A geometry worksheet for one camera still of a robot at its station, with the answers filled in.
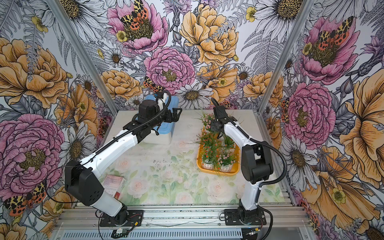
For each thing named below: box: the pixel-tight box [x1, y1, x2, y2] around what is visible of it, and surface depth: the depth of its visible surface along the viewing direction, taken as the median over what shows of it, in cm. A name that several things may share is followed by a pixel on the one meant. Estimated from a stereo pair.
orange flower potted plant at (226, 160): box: [217, 151, 240, 173], surface depth 83 cm
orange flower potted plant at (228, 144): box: [222, 135, 235, 151], surface depth 91 cm
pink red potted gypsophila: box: [192, 131, 222, 171], surface depth 87 cm
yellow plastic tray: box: [197, 124, 241, 176], surface depth 87 cm
